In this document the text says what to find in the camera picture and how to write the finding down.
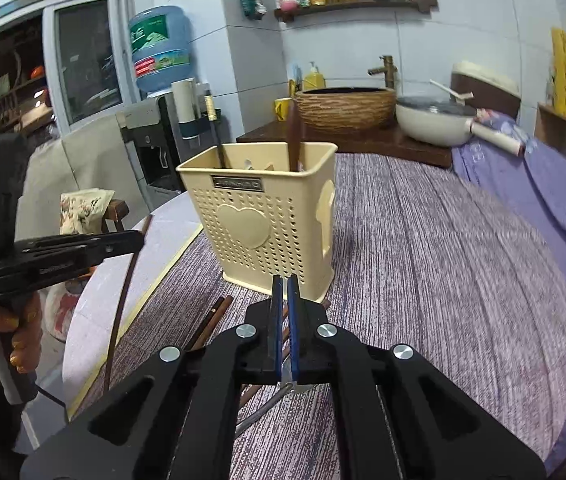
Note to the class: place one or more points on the yellow soap bottle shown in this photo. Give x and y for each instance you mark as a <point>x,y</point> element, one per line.
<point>314,80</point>

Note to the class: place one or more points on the yellow cup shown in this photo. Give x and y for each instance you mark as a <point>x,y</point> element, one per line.
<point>283,109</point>

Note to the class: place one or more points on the cream plastic utensil holder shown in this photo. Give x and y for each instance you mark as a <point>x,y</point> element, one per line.
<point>258,220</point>

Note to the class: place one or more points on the floral cushion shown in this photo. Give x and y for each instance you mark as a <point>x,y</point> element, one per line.
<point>83,210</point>

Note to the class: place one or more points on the brown cream rice cooker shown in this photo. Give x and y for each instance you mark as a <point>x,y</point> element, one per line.
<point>493,87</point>

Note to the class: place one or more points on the blue yellow tube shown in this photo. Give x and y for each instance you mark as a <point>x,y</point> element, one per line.
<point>294,77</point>

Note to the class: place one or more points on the dark wooden counter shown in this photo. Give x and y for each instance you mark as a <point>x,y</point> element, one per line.
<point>363,142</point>

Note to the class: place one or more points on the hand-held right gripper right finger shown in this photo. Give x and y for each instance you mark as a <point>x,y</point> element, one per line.
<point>293,320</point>

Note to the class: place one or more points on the reddish brown chopstick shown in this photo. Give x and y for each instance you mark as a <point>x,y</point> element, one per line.
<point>295,135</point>

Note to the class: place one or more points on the bronze faucet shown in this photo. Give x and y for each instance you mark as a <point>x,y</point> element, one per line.
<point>389,72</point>

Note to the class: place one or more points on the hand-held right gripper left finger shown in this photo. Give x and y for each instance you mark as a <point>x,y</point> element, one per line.
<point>276,320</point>

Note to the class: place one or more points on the sliding window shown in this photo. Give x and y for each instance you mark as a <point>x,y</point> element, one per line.
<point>83,60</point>

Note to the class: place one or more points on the black utensil with gold band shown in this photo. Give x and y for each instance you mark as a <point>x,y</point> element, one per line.
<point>211,125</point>

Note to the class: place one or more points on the person's left hand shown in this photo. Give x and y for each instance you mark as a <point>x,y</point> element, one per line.
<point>25,330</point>

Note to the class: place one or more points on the pink cup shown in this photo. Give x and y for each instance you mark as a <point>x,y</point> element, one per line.
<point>289,5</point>

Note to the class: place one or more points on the purple floral bedsheet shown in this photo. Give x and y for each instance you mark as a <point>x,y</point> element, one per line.
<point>538,200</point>

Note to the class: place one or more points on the woven brown wash basin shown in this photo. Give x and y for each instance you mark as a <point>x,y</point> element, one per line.
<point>345,110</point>

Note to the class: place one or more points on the teal wall holder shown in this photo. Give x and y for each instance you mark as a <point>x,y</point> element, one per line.
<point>198,127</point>

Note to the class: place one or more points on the stack of white paper cups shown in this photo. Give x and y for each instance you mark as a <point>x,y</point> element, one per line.
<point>184,100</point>

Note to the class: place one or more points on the tall yellow box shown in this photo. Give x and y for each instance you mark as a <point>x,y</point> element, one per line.
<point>562,75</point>

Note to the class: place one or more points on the grey water dispenser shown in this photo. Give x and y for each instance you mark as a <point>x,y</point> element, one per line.
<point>148,150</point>

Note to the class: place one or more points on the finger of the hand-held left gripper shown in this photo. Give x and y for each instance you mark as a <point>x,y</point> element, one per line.
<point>88,247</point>

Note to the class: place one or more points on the blue water bottle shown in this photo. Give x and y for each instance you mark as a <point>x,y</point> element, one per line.
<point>160,50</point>

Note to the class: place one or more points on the white spatula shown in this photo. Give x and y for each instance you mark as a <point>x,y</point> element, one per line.
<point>450,91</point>

